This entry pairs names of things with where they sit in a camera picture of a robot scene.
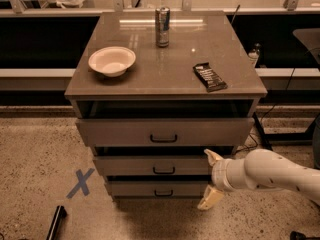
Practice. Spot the grey bottom drawer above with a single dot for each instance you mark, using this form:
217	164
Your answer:
156	189

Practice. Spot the grey drawer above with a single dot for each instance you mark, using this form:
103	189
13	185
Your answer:
152	165
156	189
163	132

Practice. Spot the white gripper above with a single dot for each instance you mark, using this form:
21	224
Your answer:
219	174

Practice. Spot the small bottle behind cabinet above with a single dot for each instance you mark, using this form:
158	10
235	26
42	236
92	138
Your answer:
254	54

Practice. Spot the silver blue drink can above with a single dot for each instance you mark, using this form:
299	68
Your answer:
162	26

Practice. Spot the black stand leg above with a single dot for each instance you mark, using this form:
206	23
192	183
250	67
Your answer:
264	141

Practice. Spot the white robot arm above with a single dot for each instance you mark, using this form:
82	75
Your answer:
259	170

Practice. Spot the black object bottom right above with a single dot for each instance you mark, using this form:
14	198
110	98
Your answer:
294	235

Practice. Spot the black tube lower left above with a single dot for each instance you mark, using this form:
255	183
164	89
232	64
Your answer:
59	215

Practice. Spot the blue tape cross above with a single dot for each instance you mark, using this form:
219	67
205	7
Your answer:
81	184

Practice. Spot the white bowl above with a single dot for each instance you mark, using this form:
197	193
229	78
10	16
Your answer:
112	61

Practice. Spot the black snack bar wrapper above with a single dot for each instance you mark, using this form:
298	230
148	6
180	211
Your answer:
209	78

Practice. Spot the grey drawer cabinet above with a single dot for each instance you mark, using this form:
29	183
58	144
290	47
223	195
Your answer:
161	84

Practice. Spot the grey top drawer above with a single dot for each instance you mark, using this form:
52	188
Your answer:
163	132

